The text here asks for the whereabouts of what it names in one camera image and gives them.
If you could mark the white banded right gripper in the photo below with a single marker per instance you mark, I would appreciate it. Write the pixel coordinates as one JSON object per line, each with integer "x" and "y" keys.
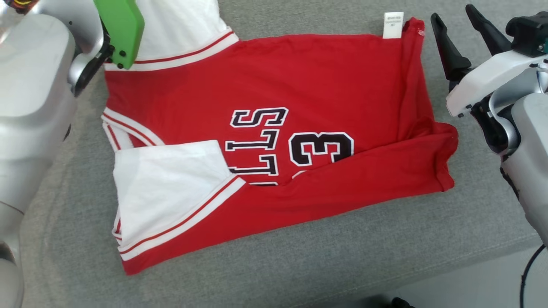
{"x": 492, "y": 77}

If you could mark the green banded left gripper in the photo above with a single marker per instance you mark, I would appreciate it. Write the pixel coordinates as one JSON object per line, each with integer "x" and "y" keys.
{"x": 122, "y": 30}

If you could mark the red white numbered jersey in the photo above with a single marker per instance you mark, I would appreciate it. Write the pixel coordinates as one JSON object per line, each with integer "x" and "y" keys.
{"x": 321, "y": 77}

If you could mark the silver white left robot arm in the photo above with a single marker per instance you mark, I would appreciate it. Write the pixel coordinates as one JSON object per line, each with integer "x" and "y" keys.
{"x": 34, "y": 107}

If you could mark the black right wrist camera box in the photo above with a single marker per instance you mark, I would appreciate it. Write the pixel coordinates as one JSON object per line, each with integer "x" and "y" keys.
{"x": 528, "y": 34}

